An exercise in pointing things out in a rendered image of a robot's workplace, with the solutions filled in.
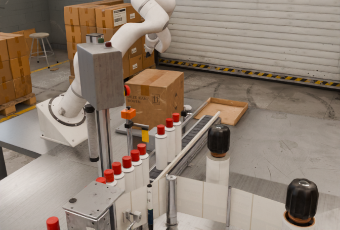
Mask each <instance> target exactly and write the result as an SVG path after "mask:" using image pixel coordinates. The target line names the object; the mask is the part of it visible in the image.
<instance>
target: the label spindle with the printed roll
mask: <svg viewBox="0 0 340 230"><path fill-rule="evenodd" d="M318 199H319V192H318V188H317V186H316V184H315V183H314V182H313V181H310V180H308V179H306V178H296V179H294V180H293V181H292V182H291V183H290V184H289V185H288V187H287V193H286V201H285V209H286V210H285V211H284V212H283V218H282V226H281V230H315V224H316V218H315V217H314V216H315V215H316V212H317V205H318Z"/></svg>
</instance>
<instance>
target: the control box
mask: <svg viewBox="0 0 340 230"><path fill-rule="evenodd" d="M76 46H77V56H78V66H79V76H80V86H81V95H82V96H83V97H84V98H85V99H86V100H87V101H88V102H89V103H90V104H91V105H92V106H93V107H94V108H95V109H96V110H97V111H100V110H105V109H110V108H115V107H120V106H123V104H124V103H125V102H124V97H125V93H124V85H123V67H122V51H120V50H118V49H116V48H114V47H113V48H111V49H105V48H104V46H105V45H104V44H102V45H99V44H97V43H93V42H88V43H79V44H77V45H76Z"/></svg>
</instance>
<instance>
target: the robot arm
mask: <svg viewBox="0 0 340 230"><path fill-rule="evenodd" d="M131 4H132V6H133V8H134V9H135V10H136V11H137V12H138V13H139V14H140V15H141V16H142V17H143V18H144V19H145V21H144V22H143V23H126V24H124V25H123V26H121V27H120V28H119V29H118V31H117V32H116V33H115V34H114V35H113V37H112V39H111V42H112V46H113V47H114V48H116V49H118V50H120V51H122V58H123V56H124V55H125V53H126V52H127V50H128V49H129V48H130V47H131V46H132V45H133V44H134V43H135V42H136V41H137V39H139V38H140V37H141V36H143V35H146V38H145V44H146V48H145V52H147V53H146V58H148V57H149V56H151V54H152V52H153V50H154V49H156V50H157V51H159V52H160V53H165V52H166V51H167V49H168V47H169V45H170V43H171V34H170V32H169V29H168V28H167V26H168V23H169V19H170V17H171V15H172V13H173V11H174V9H175V6H176V1H175V0H131ZM73 65H74V74H75V79H74V81H73V82H72V84H71V86H70V87H69V89H68V90H67V92H66V93H65V95H64V96H60V97H56V98H55V99H54V100H53V101H52V104H51V108H52V111H53V113H54V115H55V116H56V117H57V118H58V119H59V120H61V121H63V122H65V123H68V124H76V123H79V122H81V121H82V119H83V117H84V110H83V107H84V105H85V104H86V103H87V100H86V99H85V98H84V97H83V96H82V95H81V86H80V76H79V66H78V56H77V52H76V54H75V56H74V60H73Z"/></svg>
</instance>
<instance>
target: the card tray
mask: <svg viewBox="0 0 340 230"><path fill-rule="evenodd" d="M206 102H207V105H206V106H205V107H204V108H203V109H202V110H201V111H200V112H199V113H198V114H197V115H195V116H194V117H193V119H200V118H201V117H202V116H203V115H211V116H215V115H216V114H217V112H218V111H220V115H219V117H220V118H221V119H222V120H221V123H222V124H227V125H233V126H235V125H236V123H237V122H238V121H239V119H240V118H241V117H242V115H243V114H244V113H245V111H246V110H247V109H248V103H246V102H240V101H233V100H226V99H219V98H212V97H210V98H209V99H208V100H207V101H206Z"/></svg>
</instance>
